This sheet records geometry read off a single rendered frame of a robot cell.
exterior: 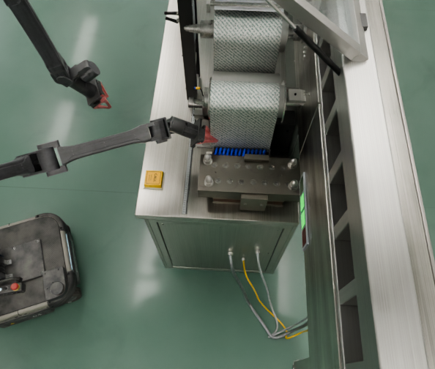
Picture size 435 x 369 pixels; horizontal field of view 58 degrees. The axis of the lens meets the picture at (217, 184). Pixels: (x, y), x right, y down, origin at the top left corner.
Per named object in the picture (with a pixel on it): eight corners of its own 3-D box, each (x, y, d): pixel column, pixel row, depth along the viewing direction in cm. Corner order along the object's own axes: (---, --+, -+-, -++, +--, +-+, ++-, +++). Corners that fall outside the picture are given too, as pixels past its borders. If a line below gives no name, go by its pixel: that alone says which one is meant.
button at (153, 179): (146, 172, 166) (146, 170, 164) (163, 173, 166) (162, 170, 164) (144, 187, 163) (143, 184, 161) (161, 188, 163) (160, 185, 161)
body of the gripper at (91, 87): (98, 80, 160) (84, 70, 153) (103, 99, 155) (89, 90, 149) (86, 88, 162) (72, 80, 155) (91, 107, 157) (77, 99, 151)
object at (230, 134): (210, 146, 158) (210, 119, 141) (269, 149, 157) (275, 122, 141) (210, 148, 158) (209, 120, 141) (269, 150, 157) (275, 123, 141)
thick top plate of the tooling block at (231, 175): (201, 161, 160) (200, 154, 155) (299, 166, 160) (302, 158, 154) (198, 197, 153) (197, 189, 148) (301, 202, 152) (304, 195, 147)
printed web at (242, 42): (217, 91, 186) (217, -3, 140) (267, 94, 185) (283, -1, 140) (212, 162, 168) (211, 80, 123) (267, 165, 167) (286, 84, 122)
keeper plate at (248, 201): (239, 205, 158) (241, 193, 148) (264, 206, 158) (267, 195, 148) (239, 211, 157) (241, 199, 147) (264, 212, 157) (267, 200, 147)
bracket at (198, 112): (196, 138, 174) (192, 92, 147) (211, 138, 174) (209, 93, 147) (195, 148, 172) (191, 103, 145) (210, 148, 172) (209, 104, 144)
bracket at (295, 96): (288, 91, 138) (288, 88, 137) (304, 92, 138) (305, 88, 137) (288, 102, 136) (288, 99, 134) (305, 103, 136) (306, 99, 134)
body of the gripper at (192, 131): (194, 148, 150) (176, 143, 146) (195, 127, 154) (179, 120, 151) (202, 141, 145) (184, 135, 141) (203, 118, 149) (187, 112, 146)
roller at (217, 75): (213, 85, 160) (213, 64, 149) (275, 88, 160) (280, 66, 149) (212, 108, 155) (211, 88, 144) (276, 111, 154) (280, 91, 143)
